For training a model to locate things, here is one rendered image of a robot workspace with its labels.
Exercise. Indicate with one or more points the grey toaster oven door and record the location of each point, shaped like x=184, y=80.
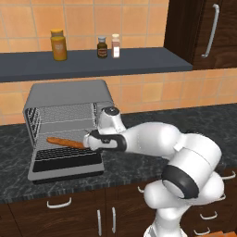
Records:
x=66, y=162

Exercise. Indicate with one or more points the dark wood base cupboards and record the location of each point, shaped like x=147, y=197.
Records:
x=77, y=216

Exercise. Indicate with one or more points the pale pink spice shaker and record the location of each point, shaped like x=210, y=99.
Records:
x=115, y=47

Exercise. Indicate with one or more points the long orange-brown baguette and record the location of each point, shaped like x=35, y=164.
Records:
x=63, y=141

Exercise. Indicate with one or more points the grey toaster oven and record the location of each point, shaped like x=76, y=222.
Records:
x=68, y=95

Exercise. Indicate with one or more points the dark grey wall shelf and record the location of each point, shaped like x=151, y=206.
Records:
x=92, y=64

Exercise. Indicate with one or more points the yellow jar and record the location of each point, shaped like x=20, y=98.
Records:
x=59, y=46

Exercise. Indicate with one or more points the dark wood wall cupboard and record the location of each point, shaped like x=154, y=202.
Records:
x=197, y=34

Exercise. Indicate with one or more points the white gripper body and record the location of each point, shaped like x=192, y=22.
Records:
x=90, y=142

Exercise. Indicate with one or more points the orange flat thing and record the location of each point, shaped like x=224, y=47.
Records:
x=225, y=234

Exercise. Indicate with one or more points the dark brown spice bottle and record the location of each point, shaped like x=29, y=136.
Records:
x=102, y=48

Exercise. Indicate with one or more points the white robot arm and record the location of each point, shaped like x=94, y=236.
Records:
x=191, y=154

